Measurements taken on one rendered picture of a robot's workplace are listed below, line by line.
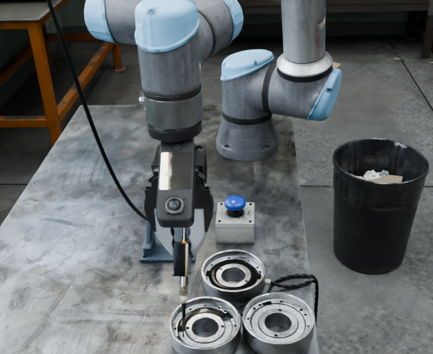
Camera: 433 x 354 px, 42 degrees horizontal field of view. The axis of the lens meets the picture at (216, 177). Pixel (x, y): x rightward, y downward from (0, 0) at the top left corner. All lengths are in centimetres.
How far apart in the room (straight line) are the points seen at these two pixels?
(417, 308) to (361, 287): 21
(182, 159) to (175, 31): 16
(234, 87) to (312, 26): 23
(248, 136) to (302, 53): 25
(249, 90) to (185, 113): 56
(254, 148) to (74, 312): 57
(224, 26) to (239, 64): 49
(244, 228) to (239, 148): 31
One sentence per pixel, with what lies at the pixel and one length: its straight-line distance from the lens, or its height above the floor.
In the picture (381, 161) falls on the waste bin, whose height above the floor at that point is 34.
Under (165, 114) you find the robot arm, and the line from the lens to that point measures 70.
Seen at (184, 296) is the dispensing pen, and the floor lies 88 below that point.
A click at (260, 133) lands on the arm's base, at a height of 86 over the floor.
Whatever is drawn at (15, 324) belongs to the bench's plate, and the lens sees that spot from 98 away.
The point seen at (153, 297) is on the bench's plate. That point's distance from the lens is 96.
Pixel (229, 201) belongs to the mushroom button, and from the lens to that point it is 104.
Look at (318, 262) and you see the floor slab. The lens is 229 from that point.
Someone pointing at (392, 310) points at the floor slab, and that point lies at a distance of 214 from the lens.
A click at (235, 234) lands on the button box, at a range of 105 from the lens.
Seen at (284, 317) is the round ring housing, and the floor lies 82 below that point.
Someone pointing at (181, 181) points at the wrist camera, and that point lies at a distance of 71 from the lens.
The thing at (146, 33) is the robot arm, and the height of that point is 126.
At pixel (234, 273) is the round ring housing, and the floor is 82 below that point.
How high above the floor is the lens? 145
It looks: 31 degrees down
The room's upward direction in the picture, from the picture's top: 2 degrees counter-clockwise
